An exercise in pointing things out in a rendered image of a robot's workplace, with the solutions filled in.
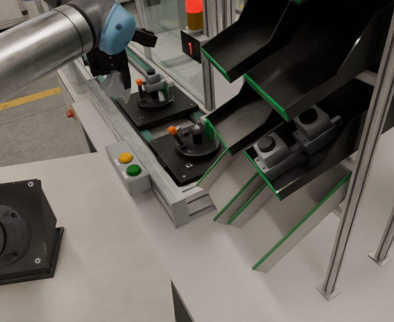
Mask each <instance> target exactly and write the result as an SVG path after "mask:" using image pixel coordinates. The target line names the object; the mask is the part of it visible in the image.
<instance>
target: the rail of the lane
mask: <svg viewBox="0 0 394 322"><path fill-rule="evenodd" d="M84 83H85V86H86V90H87V92H88V96H89V99H90V102H91V103H92V105H93V106H94V108H95V109H96V111H97V112H98V114H99V115H100V117H101V118H102V120H103V121H104V123H105V124H106V126H107V127H108V129H109V130H110V132H111V133H112V135H113V136H114V138H115V139H116V141H117V142H119V141H122V140H126V141H127V143H128V145H129V146H130V147H131V149H132V150H133V152H134V153H135V154H136V156H137V157H138V158H139V160H140V162H141V163H142V164H143V166H144V167H145V169H146V170H147V171H148V173H149V175H150V181H151V184H152V187H151V188H150V189H149V190H150V191H151V193H152V195H153V196H154V197H155V199H156V201H157V202H158V203H159V205H160V207H161V208H162V210H163V211H164V213H165V214H166V216H167V217H168V218H169V220H170V222H171V223H172V224H173V226H174V228H175V229H177V228H179V227H182V226H184V225H186V224H188V223H189V214H188V208H187V199H186V196H185V195H184V194H183V193H182V191H181V190H180V189H179V188H178V187H177V185H176V184H175V182H174V181H173V180H172V179H171V177H170V176H169V174H168V173H167V172H166V171H167V170H168V168H167V165H166V164H165V163H164V162H163V161H162V159H161V158H160V156H158V157H157V159H156V158H155V157H154V155H153V154H152V152H151V151H150V150H149V149H148V148H147V146H146V145H145V143H144V142H143V141H142V140H141V138H140V137H139V135H138V134H137V133H136V132H135V131H134V129H133V128H132V127H131V126H130V124H129V123H128V121H127V120H126V119H125V118H124V117H123V115H122V114H121V112H120V111H119V110H118V109H117V107H116V106H115V104H114V103H113V102H112V101H111V99H110V98H109V97H108V96H106V95H105V94H104V91H102V90H101V89H100V85H99V84H98V82H97V81H96V80H95V79H94V78H92V79H90V81H89V80H84Z"/></svg>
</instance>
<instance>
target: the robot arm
mask: <svg viewBox="0 0 394 322"><path fill-rule="evenodd" d="M43 1H44V2H46V3H47V4H48V5H49V6H50V7H51V8H52V9H53V10H50V11H48V12H46V13H43V14H41V15H39V16H37V17H35V18H33V19H30V20H28V21H26V22H23V23H21V24H19V25H18V26H15V27H13V28H10V29H8V30H6V31H3V32H2V33H0V104H1V103H3V102H4V101H6V100H7V99H9V98H11V97H13V96H14V95H16V94H18V93H20V92H21V91H23V90H25V89H26V88H28V87H30V86H32V85H33V84H35V83H37V82H38V81H40V80H42V79H43V78H45V77H47V76H48V75H50V74H52V73H54V72H55V71H57V70H59V69H60V68H62V67H64V66H66V65H67V64H69V63H71V62H72V61H74V60H76V59H77V58H79V57H81V56H82V59H83V63H84V66H88V65H89V68H90V73H91V74H92V76H93V77H96V76H99V75H101V76H103V75H106V78H105V79H104V80H103V81H102V82H101V83H100V89H101V90H102V91H104V94H105V95H106V96H108V97H110V96H122V98H123V101H124V103H125V104H127V103H128V102H129V98H130V93H131V77H130V70H129V66H128V58H127V53H126V50H125V48H126V46H128V44H129V43H130V41H133V42H137V43H139V44H140V45H142V46H145V47H153V48H154V47H155V44H156V42H157V39H158V37H157V36H155V35H154V33H153V32H152V31H150V30H149V29H144V28H142V29H140V28H137V27H136V21H135V19H134V17H133V16H132V15H131V14H130V13H129V12H128V11H127V10H126V9H124V8H123V7H122V6H121V4H120V3H119V2H116V1H115V0H43ZM84 54H86V61H85V60H84V56H83V55H84ZM30 241H31V228H30V225H29V222H28V220H27V218H26V217H25V216H24V214H23V213H21V212H20V211H19V210H18V209H16V208H13V207H11V206H5V205H0V268H2V267H5V266H8V265H10V264H12V263H14V262H16V261H18V260H19V259H20V258H21V257H22V256H23V255H24V254H25V252H26V251H27V249H28V247H29V244H30Z"/></svg>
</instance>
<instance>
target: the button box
mask: <svg viewBox="0 0 394 322"><path fill-rule="evenodd" d="M106 151H107V155H108V157H109V161H110V162H111V164H112V166H113V167H114V169H115V171H116V172H117V174H118V176H119V177H120V179H121V181H122V183H123V184H124V186H125V188H126V189H127V191H128V193H129V194H130V196H134V195H136V194H138V193H141V192H144V191H146V190H148V189H150V188H151V187H152V184H151V181H150V175H149V173H148V171H147V170H146V169H145V167H144V166H143V164H142V163H141V162H140V160H139V158H138V157H137V156H136V154H135V153H134V152H133V150H132V149H131V147H130V146H129V145H128V143H127V141H126V140H122V141H119V142H116V143H114V144H110V145H108V146H106ZM122 153H130V154H131V155H132V160H131V161H129V162H125V163H123V162H120V161H119V156H120V155H121V154H122ZM132 164H136V165H139V166H140V169H141V170H140V172H139V173H138V174H136V175H129V174H127V168H128V166H130V165H132Z"/></svg>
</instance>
